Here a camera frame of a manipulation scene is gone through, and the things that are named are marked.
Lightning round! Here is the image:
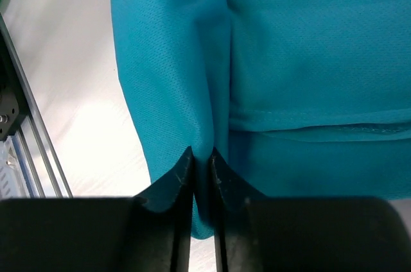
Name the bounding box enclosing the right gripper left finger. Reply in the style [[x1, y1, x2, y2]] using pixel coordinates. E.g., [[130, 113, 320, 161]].
[[133, 147, 195, 271]]

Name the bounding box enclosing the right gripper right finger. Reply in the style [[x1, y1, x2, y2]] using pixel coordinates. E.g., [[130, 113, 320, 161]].
[[209, 148, 266, 271]]

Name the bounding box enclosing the aluminium frame rail front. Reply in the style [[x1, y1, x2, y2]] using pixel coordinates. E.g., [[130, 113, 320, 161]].
[[1, 22, 73, 198]]

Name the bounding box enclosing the white slotted cable duct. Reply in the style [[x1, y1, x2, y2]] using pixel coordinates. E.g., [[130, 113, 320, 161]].
[[1, 140, 26, 200]]

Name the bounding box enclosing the teal t-shirt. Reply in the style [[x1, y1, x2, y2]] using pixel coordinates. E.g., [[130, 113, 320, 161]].
[[110, 0, 410, 239]]

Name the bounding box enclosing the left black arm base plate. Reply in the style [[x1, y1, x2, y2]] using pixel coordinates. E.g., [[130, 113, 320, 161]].
[[1, 56, 19, 142]]

